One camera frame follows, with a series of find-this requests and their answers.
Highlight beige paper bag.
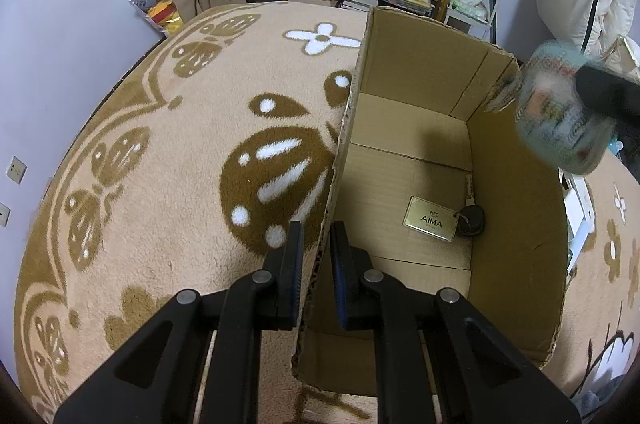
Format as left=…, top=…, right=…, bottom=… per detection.
left=605, top=34, right=640, bottom=80

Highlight gold rectangular key tag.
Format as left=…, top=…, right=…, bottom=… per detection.
left=403, top=195, right=458, bottom=241

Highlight blurry teal packet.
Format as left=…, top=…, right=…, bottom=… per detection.
left=515, top=40, right=618, bottom=175

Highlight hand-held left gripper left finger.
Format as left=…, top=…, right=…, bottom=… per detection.
left=52, top=220, right=306, bottom=424

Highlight white rectangular device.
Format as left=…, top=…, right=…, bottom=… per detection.
left=560, top=171, right=598, bottom=270

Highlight pale green packets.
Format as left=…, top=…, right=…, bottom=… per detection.
left=450, top=0, right=490, bottom=24

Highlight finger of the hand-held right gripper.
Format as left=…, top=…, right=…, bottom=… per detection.
left=575, top=63, right=640, bottom=125

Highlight stack of magazines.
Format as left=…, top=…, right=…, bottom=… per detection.
left=340, top=0, right=436, bottom=18

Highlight cardboard box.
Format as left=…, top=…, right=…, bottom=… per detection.
left=291, top=7, right=568, bottom=397

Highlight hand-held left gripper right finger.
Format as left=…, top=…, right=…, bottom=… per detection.
left=330, top=220, right=583, bottom=424

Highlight black round key fob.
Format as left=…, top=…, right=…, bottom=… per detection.
left=457, top=204, right=486, bottom=237

